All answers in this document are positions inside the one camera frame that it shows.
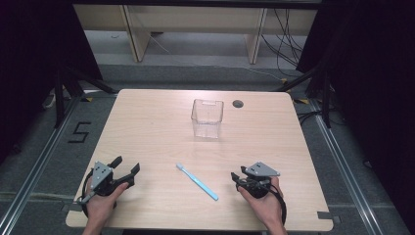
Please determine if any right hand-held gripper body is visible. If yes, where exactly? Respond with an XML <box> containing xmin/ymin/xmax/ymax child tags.
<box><xmin>236</xmin><ymin>161</ymin><xmax>282</xmax><ymax>200</ymax></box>

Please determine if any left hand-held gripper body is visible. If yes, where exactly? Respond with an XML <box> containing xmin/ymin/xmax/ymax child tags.
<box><xmin>78</xmin><ymin>161</ymin><xmax>131</xmax><ymax>205</ymax></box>

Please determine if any light blue toothbrush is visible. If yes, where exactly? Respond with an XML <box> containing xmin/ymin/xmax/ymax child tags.
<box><xmin>175</xmin><ymin>163</ymin><xmax>220</xmax><ymax>202</ymax></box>

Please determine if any clear plastic container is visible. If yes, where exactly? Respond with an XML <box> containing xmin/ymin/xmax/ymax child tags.
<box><xmin>190</xmin><ymin>98</ymin><xmax>225</xmax><ymax>140</ymax></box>

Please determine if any person's right hand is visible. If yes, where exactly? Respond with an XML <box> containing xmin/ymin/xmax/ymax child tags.
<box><xmin>237</xmin><ymin>175</ymin><xmax>285</xmax><ymax>229</ymax></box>

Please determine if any person's left hand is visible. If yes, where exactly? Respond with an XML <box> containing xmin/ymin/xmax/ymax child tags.
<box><xmin>84</xmin><ymin>177</ymin><xmax>130</xmax><ymax>227</ymax></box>

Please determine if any black metal stand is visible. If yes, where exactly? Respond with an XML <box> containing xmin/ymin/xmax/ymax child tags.
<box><xmin>53</xmin><ymin>63</ymin><xmax>119</xmax><ymax>129</ymax></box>
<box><xmin>276</xmin><ymin>61</ymin><xmax>335</xmax><ymax>129</ymax></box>

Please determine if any beige wooden shelf unit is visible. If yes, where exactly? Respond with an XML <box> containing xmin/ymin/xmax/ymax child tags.
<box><xmin>72</xmin><ymin>3</ymin><xmax>319</xmax><ymax>66</ymax></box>

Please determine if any black curtain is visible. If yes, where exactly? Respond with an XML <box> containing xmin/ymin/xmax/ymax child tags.
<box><xmin>296</xmin><ymin>0</ymin><xmax>415</xmax><ymax>235</ymax></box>
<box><xmin>0</xmin><ymin>0</ymin><xmax>104</xmax><ymax>165</ymax></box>

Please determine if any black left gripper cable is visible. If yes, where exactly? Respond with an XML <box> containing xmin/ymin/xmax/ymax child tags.
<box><xmin>79</xmin><ymin>170</ymin><xmax>95</xmax><ymax>218</ymax></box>

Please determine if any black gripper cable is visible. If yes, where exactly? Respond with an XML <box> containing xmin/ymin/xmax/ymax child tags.
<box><xmin>79</xmin><ymin>170</ymin><xmax>95</xmax><ymax>218</ymax></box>
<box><xmin>269</xmin><ymin>186</ymin><xmax>289</xmax><ymax>227</ymax></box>

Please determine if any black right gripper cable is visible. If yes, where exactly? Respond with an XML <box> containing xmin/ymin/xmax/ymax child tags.
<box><xmin>269</xmin><ymin>186</ymin><xmax>289</xmax><ymax>227</ymax></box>

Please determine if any grey table edge bracket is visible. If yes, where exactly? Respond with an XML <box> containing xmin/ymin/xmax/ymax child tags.
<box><xmin>316</xmin><ymin>211</ymin><xmax>343</xmax><ymax>225</ymax></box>
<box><xmin>60</xmin><ymin>201</ymin><xmax>83</xmax><ymax>213</ymax></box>

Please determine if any aluminium floor rail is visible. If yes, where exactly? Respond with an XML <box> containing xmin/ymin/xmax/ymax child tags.
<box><xmin>0</xmin><ymin>96</ymin><xmax>83</xmax><ymax>235</ymax></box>
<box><xmin>308</xmin><ymin>99</ymin><xmax>384</xmax><ymax>235</ymax></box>

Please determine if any bundle of black cables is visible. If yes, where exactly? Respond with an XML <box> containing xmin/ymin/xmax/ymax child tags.
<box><xmin>259</xmin><ymin>8</ymin><xmax>308</xmax><ymax>71</ymax></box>

